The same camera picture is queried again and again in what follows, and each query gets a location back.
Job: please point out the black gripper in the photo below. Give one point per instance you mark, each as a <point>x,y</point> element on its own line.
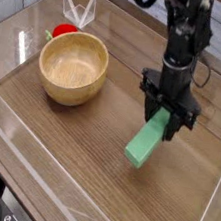
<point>179,102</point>

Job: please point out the green rectangular block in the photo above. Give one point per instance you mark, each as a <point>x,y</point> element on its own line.
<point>139,149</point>

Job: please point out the brown wooden bowl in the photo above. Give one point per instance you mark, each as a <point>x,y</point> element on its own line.
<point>73,67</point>

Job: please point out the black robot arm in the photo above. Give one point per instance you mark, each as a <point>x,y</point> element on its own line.
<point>189,33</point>

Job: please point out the red plush tomato toy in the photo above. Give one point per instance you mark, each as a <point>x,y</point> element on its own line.
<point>59,30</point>

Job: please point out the clear acrylic corner bracket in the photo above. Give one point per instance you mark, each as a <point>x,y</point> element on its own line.
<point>80,16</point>

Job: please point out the black table leg bracket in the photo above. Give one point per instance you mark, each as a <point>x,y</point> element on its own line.
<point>1,206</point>

